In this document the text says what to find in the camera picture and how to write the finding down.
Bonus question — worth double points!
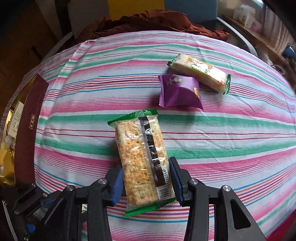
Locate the white boxes on desk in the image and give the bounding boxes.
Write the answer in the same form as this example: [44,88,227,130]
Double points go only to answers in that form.
[233,4,262,33]

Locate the wooden side desk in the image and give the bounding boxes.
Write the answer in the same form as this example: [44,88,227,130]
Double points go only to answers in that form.
[222,15,295,91]

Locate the grey yellow blue chair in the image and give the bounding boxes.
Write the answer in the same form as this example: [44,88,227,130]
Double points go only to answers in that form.
[107,1,257,56]

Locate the gold tray box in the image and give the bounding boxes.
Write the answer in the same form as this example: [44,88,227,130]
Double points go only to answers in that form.
[1,93,26,186]

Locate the maroon cloth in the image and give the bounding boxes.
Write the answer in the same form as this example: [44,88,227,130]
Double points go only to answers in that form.
[76,9,230,43]

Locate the blue cup on desk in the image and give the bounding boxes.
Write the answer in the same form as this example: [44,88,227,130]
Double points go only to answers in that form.
[282,44,296,59]

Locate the maroon box lid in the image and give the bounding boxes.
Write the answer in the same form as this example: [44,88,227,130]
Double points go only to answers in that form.
[14,74,49,185]

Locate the green cracker pack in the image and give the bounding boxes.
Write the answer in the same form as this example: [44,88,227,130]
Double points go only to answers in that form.
[108,108,176,217]
[167,53,231,94]

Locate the cream cardboard box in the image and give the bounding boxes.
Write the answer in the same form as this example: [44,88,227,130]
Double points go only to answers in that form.
[8,101,24,138]

